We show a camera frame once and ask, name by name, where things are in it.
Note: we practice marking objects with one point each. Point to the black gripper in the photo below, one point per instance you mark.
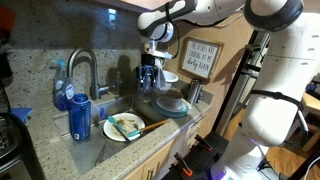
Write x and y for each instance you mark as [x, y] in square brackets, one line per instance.
[149, 65]

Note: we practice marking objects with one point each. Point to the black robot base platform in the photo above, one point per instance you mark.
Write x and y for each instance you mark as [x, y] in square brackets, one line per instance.
[203, 160]

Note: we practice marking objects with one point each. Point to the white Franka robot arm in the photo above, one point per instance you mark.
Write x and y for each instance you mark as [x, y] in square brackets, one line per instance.
[283, 66]

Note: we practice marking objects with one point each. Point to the large white dirty plate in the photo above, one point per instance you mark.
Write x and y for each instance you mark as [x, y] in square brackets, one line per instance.
[131, 117]

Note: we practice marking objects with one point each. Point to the small white plate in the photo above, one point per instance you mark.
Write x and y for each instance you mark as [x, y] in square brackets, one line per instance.
[181, 107]

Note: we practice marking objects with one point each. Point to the grey bowl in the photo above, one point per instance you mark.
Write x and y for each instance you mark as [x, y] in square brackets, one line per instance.
[172, 99]

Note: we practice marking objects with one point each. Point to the stacked plates and bowl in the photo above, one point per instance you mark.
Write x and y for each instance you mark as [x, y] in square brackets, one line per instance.
[160, 110]

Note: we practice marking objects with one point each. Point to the metal fork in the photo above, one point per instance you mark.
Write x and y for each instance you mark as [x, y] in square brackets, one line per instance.
[135, 126]

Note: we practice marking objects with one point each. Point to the steel tumbler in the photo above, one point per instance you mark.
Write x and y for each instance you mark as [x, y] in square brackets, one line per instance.
[194, 91]

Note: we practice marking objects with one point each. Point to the teal spatula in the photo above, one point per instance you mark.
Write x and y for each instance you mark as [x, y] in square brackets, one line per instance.
[116, 124]

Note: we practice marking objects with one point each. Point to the dark metal faucet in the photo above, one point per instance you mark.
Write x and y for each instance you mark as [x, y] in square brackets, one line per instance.
[94, 76]

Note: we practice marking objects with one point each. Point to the small blue sink brush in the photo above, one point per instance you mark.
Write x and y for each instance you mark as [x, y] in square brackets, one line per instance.
[102, 113]

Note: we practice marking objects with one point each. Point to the wood framed text sign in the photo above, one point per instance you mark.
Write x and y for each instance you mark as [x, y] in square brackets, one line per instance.
[200, 58]

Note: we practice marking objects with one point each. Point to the blue water bottle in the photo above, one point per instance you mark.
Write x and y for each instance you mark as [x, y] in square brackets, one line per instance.
[80, 118]

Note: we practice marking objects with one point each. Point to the wooden lower cabinet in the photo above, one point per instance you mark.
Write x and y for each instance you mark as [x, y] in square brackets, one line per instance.
[160, 160]

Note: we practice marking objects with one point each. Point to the wooden cabinet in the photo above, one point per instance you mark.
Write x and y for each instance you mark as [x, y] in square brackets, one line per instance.
[160, 160]
[133, 2]

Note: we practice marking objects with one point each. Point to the wooden upper cabinet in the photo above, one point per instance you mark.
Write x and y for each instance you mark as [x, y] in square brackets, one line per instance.
[133, 2]

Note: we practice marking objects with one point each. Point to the black orange clamp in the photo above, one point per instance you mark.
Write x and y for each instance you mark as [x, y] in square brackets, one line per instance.
[203, 142]
[183, 165]

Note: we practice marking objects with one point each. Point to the blue spray bottle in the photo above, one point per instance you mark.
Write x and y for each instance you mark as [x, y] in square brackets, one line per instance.
[61, 91]

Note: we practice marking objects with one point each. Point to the stainless steel sink basin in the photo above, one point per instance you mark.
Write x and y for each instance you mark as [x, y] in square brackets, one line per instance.
[90, 151]

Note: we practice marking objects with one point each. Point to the black metal stand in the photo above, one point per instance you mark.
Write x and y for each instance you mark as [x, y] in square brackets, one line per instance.
[240, 73]

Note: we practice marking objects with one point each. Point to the blue plastic item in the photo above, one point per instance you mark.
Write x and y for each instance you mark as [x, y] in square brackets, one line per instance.
[20, 114]

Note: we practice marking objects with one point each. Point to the black countertop appliance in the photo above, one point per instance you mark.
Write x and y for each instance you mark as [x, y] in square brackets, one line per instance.
[20, 150]

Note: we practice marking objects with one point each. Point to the red object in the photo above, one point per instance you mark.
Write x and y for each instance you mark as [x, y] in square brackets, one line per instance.
[6, 18]

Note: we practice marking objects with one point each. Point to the wooden chair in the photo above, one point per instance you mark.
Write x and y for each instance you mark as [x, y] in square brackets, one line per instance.
[313, 103]

